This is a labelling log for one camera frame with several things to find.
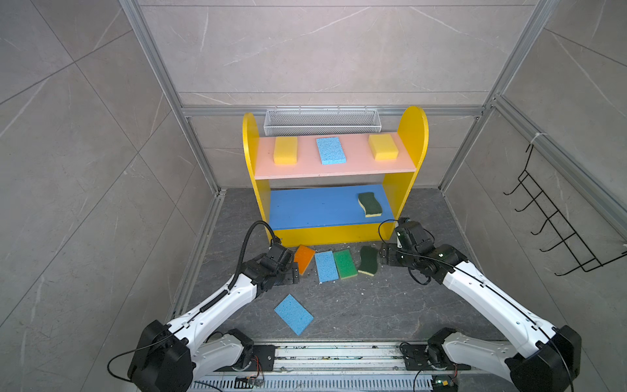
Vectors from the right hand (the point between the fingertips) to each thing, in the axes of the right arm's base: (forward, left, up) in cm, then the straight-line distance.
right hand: (389, 250), depth 80 cm
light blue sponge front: (-16, +33, -14) cm, 39 cm away
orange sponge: (+6, +30, -14) cm, 34 cm away
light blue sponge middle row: (+2, +21, -14) cm, 26 cm away
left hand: (-2, +35, -6) cm, 36 cm away
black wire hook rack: (-13, -42, +17) cm, 48 cm away
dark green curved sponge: (+3, +5, -13) cm, 14 cm away
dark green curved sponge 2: (+20, +3, 0) cm, 21 cm away
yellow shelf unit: (+16, +20, -1) cm, 26 cm away
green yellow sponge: (+2, +14, -14) cm, 20 cm away
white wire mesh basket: (+50, +21, +19) cm, 58 cm away
